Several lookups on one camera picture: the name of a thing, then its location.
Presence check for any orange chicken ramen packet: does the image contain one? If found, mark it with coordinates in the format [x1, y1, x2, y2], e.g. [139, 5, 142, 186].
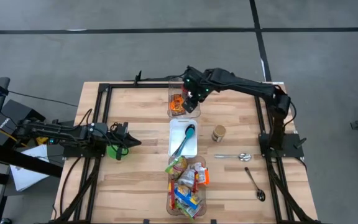
[178, 161, 211, 187]

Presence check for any blue ramen packet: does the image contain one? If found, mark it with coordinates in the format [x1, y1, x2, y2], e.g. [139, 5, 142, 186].
[174, 185, 201, 210]

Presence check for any white paper sheet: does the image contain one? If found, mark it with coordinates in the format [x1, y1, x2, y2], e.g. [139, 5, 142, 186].
[10, 144, 51, 192]

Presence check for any red roast beef ramen packet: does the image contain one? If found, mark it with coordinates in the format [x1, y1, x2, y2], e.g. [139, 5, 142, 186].
[168, 179, 177, 211]

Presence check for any white plastic bin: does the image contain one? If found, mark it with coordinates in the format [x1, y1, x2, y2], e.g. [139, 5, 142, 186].
[168, 118, 199, 158]

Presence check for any black computer case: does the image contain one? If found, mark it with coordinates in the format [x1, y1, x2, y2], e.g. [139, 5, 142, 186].
[0, 99, 46, 147]

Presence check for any orange brown snack bar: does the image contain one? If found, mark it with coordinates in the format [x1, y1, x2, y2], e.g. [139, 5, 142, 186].
[170, 93, 186, 118]

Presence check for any black aluminium table frame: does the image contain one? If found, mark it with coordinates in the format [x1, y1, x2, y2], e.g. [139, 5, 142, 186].
[53, 81, 318, 224]

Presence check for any lime chili shrimp ramen packet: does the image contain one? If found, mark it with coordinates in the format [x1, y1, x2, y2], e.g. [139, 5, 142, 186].
[165, 155, 189, 180]
[175, 200, 204, 221]

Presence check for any brown jar tan lid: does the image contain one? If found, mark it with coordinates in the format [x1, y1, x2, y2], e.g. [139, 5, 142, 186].
[211, 124, 227, 143]

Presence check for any blue plastic spoon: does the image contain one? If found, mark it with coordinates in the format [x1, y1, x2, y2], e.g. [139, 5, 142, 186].
[172, 127, 195, 157]

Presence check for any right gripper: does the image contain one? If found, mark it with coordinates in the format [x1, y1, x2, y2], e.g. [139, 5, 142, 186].
[183, 77, 208, 114]

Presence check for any black workstation cart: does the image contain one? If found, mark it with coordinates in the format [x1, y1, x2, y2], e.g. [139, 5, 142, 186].
[0, 141, 64, 224]

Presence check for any yellow cable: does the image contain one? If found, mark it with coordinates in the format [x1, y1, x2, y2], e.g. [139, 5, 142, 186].
[0, 128, 48, 147]

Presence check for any clear plastic storage bin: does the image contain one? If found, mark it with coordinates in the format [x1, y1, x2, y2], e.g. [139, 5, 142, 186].
[165, 154, 211, 221]
[167, 75, 201, 119]

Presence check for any silver metal spoon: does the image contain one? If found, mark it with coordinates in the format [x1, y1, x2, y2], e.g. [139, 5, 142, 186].
[214, 152, 252, 162]

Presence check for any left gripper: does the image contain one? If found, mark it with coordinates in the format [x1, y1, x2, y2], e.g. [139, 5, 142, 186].
[106, 121, 142, 161]

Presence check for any green plastic bowl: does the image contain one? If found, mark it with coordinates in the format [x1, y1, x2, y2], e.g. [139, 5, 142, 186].
[106, 144, 130, 161]

